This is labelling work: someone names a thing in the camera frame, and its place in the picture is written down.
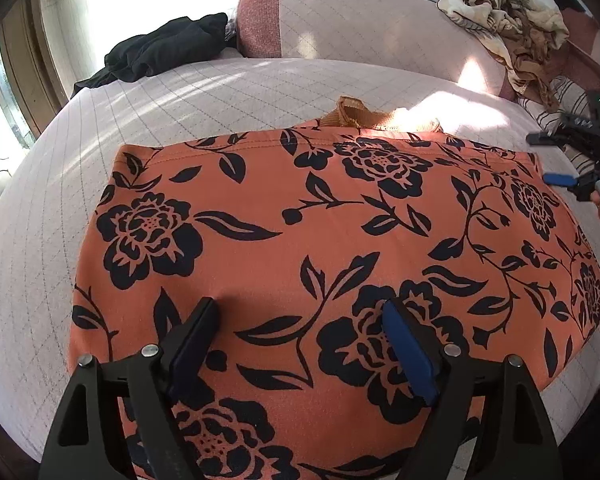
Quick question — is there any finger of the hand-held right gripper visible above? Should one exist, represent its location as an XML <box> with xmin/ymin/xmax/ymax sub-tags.
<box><xmin>526</xmin><ymin>129</ymin><xmax>572</xmax><ymax>150</ymax></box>
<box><xmin>542</xmin><ymin>172</ymin><xmax>600</xmax><ymax>203</ymax></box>

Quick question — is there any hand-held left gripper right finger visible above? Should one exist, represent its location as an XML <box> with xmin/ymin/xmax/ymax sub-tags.
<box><xmin>382</xmin><ymin>297</ymin><xmax>563</xmax><ymax>480</ymax></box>

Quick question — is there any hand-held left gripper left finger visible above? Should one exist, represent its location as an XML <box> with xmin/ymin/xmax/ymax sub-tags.
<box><xmin>37</xmin><ymin>296</ymin><xmax>221</xmax><ymax>480</ymax></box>

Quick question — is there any orange black floral garment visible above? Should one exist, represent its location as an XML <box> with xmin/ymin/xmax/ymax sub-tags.
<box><xmin>67</xmin><ymin>95</ymin><xmax>600</xmax><ymax>480</ymax></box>

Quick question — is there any white striped cloth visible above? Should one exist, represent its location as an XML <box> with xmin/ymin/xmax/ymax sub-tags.
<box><xmin>517</xmin><ymin>76</ymin><xmax>598</xmax><ymax>173</ymax></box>

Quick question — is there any beige floral cloth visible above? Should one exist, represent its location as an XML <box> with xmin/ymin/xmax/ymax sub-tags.
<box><xmin>436</xmin><ymin>0</ymin><xmax>572</xmax><ymax>111</ymax></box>

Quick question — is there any pink quilted bed cover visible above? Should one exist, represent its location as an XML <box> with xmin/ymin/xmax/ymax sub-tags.
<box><xmin>0</xmin><ymin>57</ymin><xmax>600</xmax><ymax>461</ymax></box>

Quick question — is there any pink and white bolster cushion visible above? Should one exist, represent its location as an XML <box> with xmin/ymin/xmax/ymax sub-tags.
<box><xmin>236</xmin><ymin>0</ymin><xmax>512</xmax><ymax>102</ymax></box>

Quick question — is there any wooden window frame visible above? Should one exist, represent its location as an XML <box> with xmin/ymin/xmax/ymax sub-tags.
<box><xmin>0</xmin><ymin>0</ymin><xmax>73</xmax><ymax>152</ymax></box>

